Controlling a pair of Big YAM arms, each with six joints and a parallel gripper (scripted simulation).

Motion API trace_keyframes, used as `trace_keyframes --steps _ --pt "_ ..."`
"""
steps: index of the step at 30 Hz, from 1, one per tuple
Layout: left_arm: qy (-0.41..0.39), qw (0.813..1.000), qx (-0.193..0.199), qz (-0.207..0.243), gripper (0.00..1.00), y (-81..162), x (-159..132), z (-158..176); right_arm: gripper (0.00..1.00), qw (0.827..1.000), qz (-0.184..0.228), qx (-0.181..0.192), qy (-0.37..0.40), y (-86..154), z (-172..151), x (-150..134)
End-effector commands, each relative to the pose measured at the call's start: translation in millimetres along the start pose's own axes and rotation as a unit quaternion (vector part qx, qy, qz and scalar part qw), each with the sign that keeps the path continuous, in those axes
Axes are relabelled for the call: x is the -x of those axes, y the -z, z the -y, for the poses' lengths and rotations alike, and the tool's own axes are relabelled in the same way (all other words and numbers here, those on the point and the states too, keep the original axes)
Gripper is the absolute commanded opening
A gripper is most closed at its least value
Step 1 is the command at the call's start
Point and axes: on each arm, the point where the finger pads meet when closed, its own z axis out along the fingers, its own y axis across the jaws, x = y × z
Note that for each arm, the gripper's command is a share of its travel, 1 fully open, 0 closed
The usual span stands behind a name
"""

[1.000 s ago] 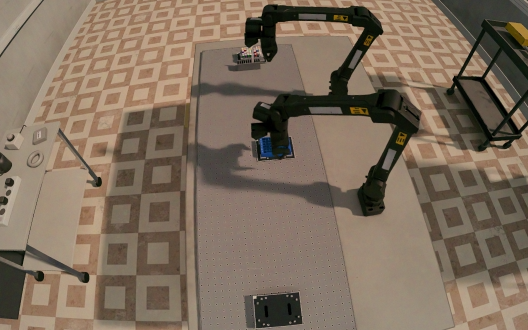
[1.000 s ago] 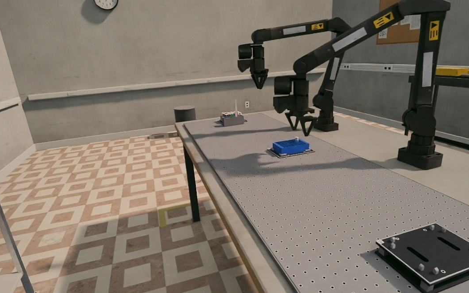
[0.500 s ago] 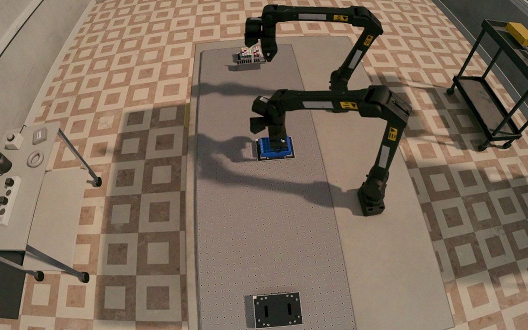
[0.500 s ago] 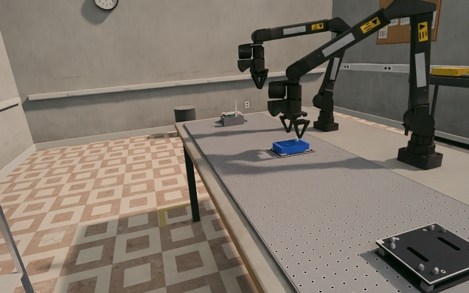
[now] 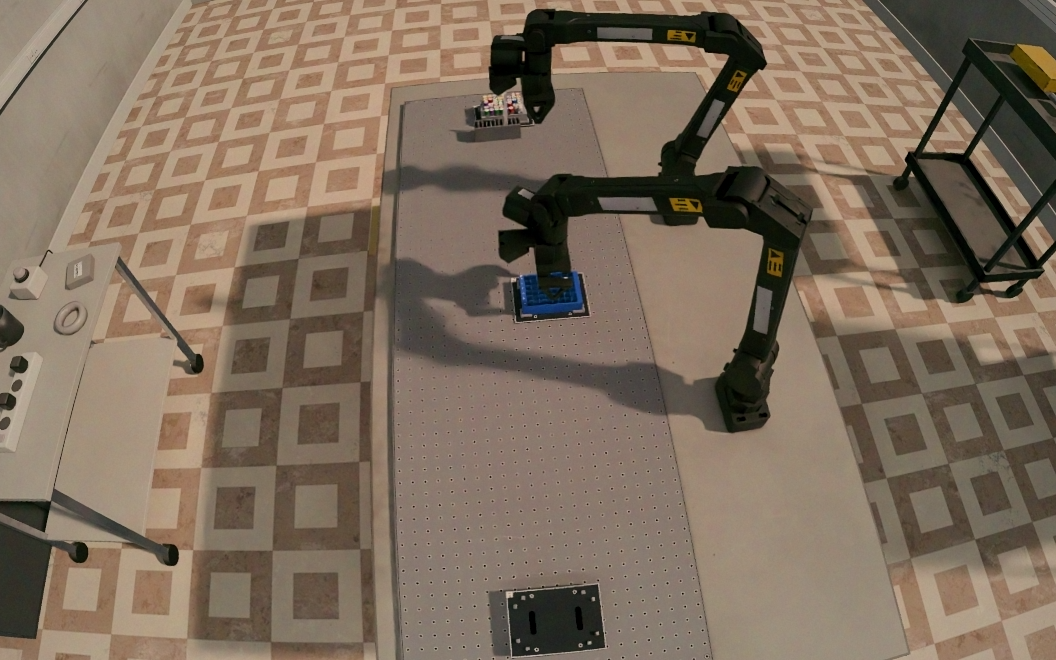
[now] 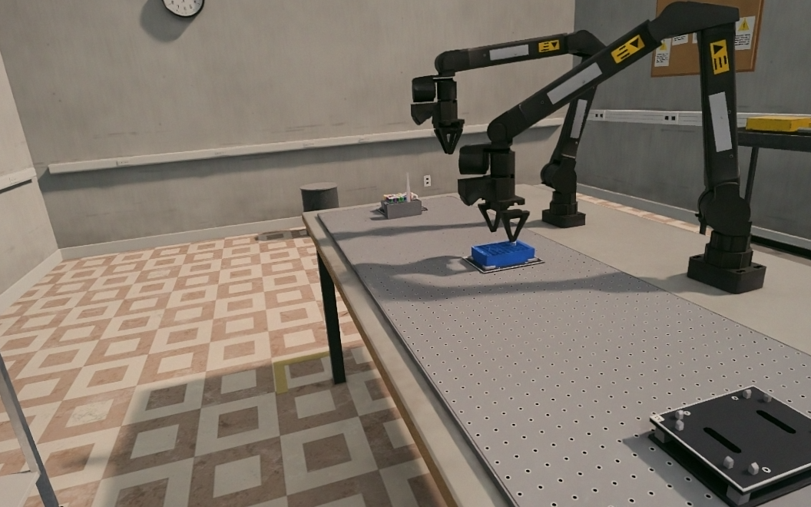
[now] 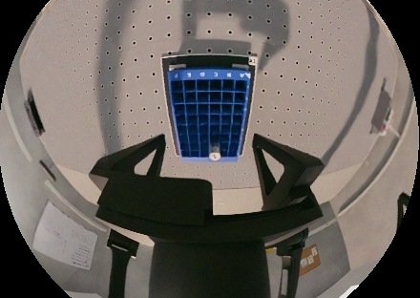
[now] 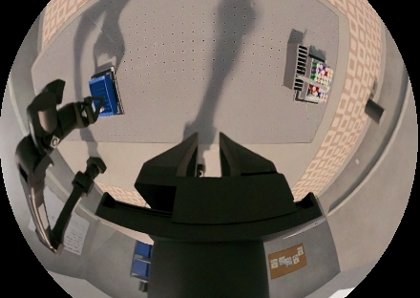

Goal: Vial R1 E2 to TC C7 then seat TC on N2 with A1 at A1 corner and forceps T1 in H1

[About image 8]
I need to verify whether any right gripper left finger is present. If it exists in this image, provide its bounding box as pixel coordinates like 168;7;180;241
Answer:
139;132;199;177

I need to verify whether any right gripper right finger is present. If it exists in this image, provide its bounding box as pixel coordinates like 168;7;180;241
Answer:
219;132;278;177

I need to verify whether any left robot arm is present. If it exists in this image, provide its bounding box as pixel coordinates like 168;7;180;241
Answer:
15;79;105;255

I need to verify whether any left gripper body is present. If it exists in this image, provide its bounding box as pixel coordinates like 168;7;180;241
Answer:
57;101;95;139

